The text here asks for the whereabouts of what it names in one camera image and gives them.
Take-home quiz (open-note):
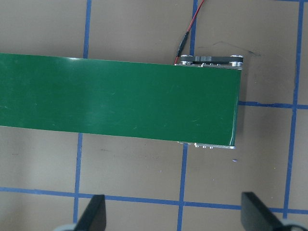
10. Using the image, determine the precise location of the green belt conveyor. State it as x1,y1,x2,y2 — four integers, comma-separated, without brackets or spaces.
0,52,244,151

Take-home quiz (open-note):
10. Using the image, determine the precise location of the red and black power cable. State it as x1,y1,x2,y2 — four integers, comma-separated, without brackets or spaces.
173,0,205,65

